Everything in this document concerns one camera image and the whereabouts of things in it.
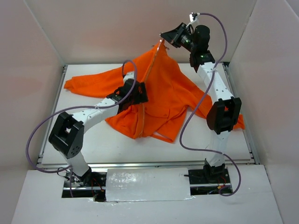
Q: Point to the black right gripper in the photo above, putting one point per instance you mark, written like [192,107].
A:
[177,36]

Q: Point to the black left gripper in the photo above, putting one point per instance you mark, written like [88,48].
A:
[142,92]

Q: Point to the orange zip-up jacket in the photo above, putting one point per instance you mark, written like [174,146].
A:
[169,93]

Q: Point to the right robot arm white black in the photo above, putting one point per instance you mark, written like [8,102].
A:
[225,110]

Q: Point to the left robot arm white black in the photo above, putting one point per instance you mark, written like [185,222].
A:
[68,131]

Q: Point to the white foil-wrapped block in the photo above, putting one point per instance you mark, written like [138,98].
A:
[149,184]

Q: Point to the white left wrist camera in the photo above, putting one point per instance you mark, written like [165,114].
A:
[129,75]

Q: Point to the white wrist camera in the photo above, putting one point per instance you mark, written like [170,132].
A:
[194,19]
[129,75]

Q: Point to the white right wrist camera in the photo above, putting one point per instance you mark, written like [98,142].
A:
[194,19]

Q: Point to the aluminium frame rail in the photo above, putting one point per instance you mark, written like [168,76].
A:
[105,147]

